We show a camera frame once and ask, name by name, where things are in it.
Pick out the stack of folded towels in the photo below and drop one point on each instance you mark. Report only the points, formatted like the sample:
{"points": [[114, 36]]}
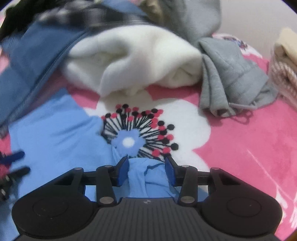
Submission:
{"points": [[285, 69]]}

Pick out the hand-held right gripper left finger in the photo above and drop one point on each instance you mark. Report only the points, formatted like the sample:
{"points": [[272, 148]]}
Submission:
{"points": [[123, 172]]}

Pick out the light blue t-shirt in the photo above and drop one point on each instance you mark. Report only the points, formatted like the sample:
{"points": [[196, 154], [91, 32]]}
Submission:
{"points": [[58, 139]]}

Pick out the grey hoodie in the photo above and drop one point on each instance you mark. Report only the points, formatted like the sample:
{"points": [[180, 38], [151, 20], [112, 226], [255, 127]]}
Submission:
{"points": [[227, 76]]}

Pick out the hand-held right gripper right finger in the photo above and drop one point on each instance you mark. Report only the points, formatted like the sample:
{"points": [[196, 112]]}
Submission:
{"points": [[169, 172]]}

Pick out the beige garment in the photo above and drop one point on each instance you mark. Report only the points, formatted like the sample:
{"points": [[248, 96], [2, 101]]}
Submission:
{"points": [[150, 9]]}

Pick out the pink floral blanket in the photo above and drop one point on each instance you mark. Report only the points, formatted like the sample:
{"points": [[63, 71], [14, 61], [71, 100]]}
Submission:
{"points": [[243, 143]]}

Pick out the white fleece garment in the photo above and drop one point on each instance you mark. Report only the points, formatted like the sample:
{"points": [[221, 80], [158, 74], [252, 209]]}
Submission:
{"points": [[130, 60]]}

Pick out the black checkered garment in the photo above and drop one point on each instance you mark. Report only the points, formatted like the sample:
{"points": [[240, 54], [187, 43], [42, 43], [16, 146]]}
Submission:
{"points": [[60, 16]]}

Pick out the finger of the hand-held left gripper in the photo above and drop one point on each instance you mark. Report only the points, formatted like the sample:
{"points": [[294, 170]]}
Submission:
{"points": [[12, 157], [19, 172]]}

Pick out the blue jeans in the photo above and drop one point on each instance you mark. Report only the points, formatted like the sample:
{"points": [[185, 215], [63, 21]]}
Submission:
{"points": [[34, 60]]}

